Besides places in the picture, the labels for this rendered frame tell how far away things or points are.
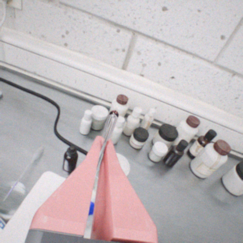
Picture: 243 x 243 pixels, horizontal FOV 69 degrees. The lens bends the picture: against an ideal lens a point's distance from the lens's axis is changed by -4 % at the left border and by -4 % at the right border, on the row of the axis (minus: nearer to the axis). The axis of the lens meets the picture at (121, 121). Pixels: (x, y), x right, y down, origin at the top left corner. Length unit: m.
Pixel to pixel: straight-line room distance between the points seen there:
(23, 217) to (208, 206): 0.40
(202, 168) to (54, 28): 0.55
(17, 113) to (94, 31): 0.30
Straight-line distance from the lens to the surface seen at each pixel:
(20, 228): 0.29
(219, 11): 0.52
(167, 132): 0.50
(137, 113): 0.47
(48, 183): 0.31
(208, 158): 0.50
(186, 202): 0.49
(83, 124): 0.46
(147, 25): 0.52
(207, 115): 0.58
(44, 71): 0.62
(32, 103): 0.56
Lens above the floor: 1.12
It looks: 42 degrees down
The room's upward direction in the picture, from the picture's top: 22 degrees clockwise
